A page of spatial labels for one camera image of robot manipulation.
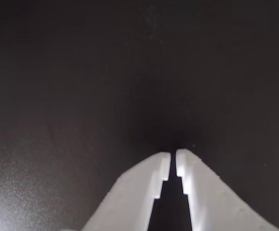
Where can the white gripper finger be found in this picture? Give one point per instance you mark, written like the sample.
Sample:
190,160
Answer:
209,197
132,190

